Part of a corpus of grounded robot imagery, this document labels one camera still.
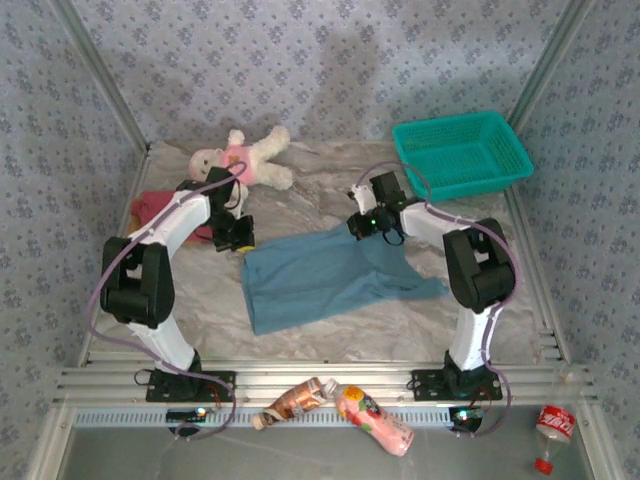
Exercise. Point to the brown tank top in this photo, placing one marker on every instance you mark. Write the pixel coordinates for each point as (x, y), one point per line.
(134, 224)

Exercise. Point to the brown drink bottle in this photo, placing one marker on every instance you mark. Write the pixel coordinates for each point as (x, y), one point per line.
(295, 400)

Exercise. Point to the pink drink bottle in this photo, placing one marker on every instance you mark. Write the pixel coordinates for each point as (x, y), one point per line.
(380, 425)

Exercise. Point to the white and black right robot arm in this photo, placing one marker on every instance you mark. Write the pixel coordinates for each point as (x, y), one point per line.
(470, 340)

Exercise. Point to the small circuit board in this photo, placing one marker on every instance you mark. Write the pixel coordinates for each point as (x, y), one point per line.
(185, 415)
(465, 417)

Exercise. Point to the aluminium frame post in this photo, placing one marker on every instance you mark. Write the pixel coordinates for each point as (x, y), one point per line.
(550, 60)
(100, 75)

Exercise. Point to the aluminium mounting rail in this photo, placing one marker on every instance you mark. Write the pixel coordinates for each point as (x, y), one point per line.
(350, 372)

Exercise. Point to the teal plastic basket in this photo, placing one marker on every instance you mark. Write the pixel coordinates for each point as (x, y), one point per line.
(450, 155)

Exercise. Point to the empty cola bottle red cap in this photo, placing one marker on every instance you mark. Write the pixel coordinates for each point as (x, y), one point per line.
(555, 425)

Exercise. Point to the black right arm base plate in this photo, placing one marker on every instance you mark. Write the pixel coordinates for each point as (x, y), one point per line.
(425, 385)

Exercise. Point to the aluminium frame leg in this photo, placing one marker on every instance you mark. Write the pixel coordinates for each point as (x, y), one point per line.
(50, 445)
(602, 450)

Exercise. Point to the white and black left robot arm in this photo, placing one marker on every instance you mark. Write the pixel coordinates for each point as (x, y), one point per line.
(185, 220)

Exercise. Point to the red tank top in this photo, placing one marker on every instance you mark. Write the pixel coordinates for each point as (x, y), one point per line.
(150, 205)

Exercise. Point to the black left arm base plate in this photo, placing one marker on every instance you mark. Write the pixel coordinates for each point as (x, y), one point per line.
(222, 380)

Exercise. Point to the white teddy bear pink hoodie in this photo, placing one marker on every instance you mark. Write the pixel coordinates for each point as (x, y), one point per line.
(265, 160)

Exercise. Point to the blue tank top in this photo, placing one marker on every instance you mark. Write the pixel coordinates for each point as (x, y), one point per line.
(310, 280)

